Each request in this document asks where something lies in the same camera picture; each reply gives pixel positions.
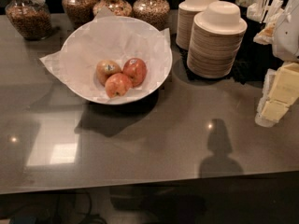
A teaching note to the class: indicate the rear stack paper bowls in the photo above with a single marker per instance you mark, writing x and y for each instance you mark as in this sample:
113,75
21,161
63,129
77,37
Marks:
186,12

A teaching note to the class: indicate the white paper liner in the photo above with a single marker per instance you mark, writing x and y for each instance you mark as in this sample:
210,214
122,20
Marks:
106,38

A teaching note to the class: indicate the glass cereal jar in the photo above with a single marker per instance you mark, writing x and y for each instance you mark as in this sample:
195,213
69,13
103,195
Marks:
118,7
79,12
31,18
154,12

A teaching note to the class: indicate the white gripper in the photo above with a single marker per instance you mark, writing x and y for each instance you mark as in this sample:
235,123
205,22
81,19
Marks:
287,34

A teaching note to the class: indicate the front stack paper bowls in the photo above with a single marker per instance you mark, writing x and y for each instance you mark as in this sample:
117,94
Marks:
216,37

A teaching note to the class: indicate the black rubber mat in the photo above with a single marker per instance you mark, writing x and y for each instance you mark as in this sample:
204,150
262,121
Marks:
252,60

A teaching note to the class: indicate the red apple with sticker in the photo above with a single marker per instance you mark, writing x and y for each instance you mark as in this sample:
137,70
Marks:
136,70

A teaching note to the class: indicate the white bowl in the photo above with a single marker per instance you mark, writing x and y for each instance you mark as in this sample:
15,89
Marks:
90,47

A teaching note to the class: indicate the yellowish apple with sticker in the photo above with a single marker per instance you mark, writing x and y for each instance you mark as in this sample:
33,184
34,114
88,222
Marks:
105,69

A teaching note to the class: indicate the left glass cereal jar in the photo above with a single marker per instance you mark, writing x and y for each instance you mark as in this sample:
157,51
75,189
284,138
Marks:
31,18

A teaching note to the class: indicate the stack paper bowls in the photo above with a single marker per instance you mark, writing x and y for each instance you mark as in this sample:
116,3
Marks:
186,12
216,37

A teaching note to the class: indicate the red-orange front apple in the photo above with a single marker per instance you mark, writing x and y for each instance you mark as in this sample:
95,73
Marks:
117,85

